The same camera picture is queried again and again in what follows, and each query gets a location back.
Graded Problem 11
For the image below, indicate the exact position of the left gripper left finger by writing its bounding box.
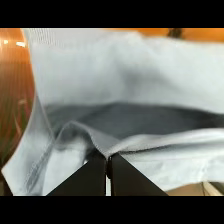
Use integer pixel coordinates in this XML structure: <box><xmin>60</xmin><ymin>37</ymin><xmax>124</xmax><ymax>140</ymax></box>
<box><xmin>47</xmin><ymin>152</ymin><xmax>107</xmax><ymax>197</ymax></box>

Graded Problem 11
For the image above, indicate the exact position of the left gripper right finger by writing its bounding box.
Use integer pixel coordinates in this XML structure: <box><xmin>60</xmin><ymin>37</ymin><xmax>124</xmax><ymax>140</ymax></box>
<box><xmin>110</xmin><ymin>152</ymin><xmax>168</xmax><ymax>197</ymax></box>

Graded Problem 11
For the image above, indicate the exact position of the light blue garment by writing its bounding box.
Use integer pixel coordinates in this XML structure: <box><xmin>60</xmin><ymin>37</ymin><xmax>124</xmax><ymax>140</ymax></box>
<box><xmin>1</xmin><ymin>27</ymin><xmax>224</xmax><ymax>197</ymax></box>

